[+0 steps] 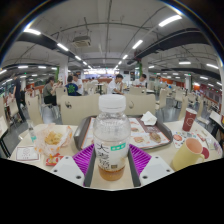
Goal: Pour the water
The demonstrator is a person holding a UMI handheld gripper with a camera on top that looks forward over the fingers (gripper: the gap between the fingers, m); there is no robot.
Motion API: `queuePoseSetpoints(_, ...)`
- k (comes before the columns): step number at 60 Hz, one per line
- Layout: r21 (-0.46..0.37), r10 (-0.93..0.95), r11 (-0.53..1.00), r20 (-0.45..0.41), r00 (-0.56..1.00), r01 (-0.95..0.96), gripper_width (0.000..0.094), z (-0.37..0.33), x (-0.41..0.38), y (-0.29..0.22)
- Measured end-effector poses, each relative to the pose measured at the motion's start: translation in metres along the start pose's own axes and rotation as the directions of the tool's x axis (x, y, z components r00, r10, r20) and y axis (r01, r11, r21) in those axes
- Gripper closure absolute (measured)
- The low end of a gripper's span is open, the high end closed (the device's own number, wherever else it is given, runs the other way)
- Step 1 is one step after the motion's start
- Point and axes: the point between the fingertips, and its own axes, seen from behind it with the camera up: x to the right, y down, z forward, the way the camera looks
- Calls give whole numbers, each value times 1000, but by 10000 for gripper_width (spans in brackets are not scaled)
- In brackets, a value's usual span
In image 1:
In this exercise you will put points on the yellow mug pink inside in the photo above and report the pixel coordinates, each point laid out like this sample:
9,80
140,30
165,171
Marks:
185,156

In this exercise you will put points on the ceiling air conditioner unit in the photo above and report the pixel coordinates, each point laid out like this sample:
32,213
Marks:
81,41

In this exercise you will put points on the white picture leaflet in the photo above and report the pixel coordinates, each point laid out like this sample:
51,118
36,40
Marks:
178,137

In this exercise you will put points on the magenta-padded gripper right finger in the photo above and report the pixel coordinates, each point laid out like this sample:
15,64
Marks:
156,168

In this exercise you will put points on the ceiling lights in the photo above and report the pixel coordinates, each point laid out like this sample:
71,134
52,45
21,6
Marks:
170,20

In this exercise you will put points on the beige chair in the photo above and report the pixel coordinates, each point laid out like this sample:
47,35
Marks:
141,103
78,108

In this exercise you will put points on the dark grey food tray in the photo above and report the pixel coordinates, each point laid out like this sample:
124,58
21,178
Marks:
79,131

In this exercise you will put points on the clear tea bottle white cap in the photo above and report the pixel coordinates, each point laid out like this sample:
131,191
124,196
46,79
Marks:
111,133

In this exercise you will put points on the brown fried food piece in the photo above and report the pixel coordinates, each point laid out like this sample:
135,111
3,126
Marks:
155,136

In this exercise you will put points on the red paper cup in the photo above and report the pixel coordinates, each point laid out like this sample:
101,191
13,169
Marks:
189,120

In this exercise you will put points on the red and white wrapper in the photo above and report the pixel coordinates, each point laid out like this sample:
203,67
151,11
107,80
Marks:
53,160

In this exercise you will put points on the flat round red coaster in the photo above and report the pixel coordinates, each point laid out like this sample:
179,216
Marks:
206,153

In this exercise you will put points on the group of beige chairs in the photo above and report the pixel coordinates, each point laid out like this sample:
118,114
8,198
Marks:
35,110

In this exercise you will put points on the crumpled white napkin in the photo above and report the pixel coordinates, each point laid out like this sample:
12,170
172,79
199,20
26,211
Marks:
148,118

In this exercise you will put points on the person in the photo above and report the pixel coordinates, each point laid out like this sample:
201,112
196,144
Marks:
80,85
17,93
158,81
140,81
71,89
49,91
115,85

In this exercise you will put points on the small red packet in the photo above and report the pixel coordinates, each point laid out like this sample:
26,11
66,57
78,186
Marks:
201,137

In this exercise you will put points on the white pedestal table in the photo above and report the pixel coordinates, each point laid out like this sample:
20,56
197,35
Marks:
215,117

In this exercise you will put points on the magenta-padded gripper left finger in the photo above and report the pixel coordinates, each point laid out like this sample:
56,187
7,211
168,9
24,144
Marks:
68,168

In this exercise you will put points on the purple pouch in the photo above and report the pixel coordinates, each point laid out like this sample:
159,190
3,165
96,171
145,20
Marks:
217,147

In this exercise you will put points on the printed paper tray liner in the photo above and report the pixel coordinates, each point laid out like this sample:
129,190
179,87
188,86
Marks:
145,139

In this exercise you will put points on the clear plastic food bag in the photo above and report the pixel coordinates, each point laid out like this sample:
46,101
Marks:
51,138

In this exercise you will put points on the white printed card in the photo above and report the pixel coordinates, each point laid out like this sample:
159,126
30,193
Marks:
26,154

